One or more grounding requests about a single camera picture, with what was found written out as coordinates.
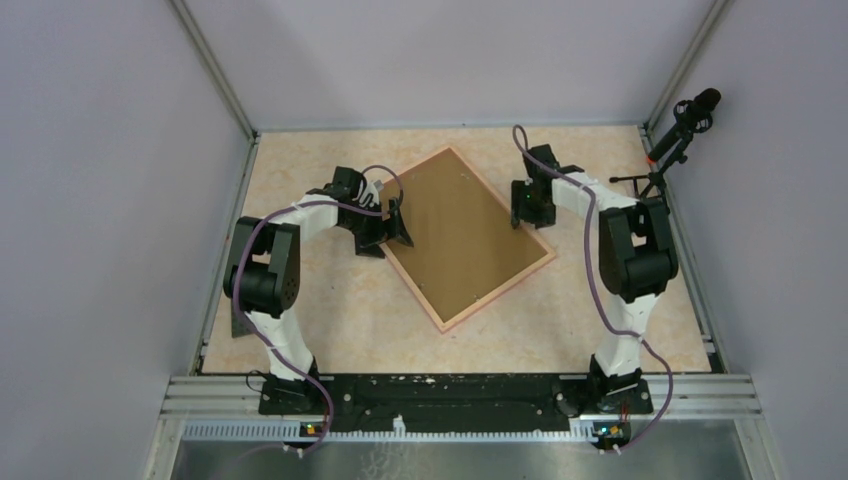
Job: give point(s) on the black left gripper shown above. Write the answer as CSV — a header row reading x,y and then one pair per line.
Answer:
x,y
393,227

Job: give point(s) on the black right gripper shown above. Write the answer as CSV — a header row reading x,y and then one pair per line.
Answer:
x,y
519,213

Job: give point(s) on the brown backing board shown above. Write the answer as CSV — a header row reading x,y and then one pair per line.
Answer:
x,y
464,238

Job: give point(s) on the pink wooden picture frame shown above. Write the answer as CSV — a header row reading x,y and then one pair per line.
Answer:
x,y
497,298

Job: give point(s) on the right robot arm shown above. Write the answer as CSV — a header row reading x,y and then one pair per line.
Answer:
x,y
629,256

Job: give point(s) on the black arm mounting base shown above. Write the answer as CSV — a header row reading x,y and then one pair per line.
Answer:
x,y
450,403

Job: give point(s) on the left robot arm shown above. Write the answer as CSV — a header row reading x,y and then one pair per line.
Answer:
x,y
263,275

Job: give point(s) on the black microphone tripod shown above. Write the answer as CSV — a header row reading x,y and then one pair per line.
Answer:
x,y
653,184

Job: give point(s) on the grey building baseplate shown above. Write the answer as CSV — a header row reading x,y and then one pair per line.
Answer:
x,y
238,328

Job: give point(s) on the black microphone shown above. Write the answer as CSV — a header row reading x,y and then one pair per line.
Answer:
x,y
690,117

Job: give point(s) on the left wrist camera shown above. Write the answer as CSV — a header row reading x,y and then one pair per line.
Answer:
x,y
369,198

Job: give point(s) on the white cable duct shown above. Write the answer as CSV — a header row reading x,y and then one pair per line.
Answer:
x,y
292,431

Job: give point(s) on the aluminium rail front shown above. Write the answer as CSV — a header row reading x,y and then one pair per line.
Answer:
x,y
693,397

